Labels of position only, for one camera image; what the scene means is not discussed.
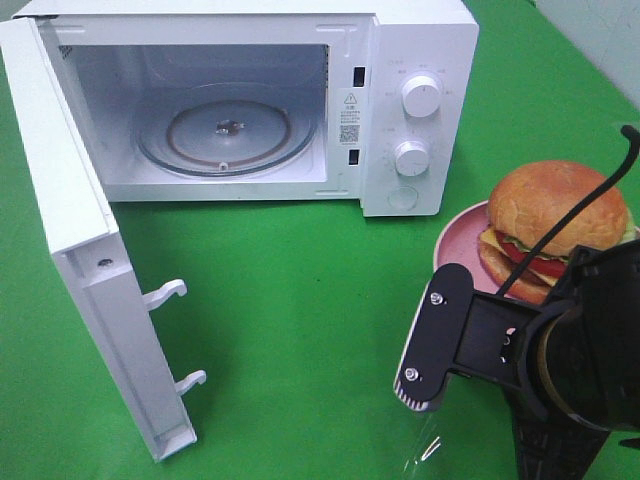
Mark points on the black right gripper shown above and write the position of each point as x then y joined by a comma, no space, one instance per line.
584,367

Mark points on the pink round plate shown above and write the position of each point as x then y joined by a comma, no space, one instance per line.
462,238

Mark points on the burger with sesame-free bun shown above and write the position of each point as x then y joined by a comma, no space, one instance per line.
605,223

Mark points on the round door release button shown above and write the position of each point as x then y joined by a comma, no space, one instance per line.
403,198

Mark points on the white microwave door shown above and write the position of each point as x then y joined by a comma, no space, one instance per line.
85,243

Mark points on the lower white round knob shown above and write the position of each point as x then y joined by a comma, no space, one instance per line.
411,158

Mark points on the white round knob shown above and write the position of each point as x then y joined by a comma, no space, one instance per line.
421,95
411,158

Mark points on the lower white door latch hook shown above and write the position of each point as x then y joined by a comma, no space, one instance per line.
198,377

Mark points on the white door latch hook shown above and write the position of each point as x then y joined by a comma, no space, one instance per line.
198,377
156,298

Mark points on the upper white round knob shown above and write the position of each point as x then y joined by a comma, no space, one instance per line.
421,95

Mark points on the white microwave oven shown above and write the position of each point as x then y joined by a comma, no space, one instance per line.
110,56

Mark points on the white warning label sticker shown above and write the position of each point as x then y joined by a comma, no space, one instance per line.
350,108

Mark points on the upper white door latch hook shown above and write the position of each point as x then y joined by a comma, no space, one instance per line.
156,298

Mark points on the glass microwave turntable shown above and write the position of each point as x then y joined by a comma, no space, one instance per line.
228,129

